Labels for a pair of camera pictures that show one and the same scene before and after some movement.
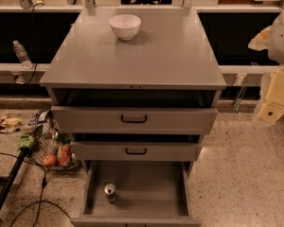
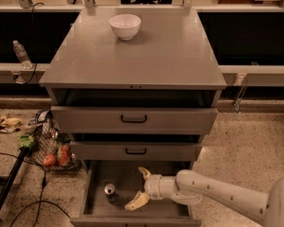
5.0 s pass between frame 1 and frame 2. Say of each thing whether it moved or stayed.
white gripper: moved
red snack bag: stayed
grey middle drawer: stayed
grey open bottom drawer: stayed
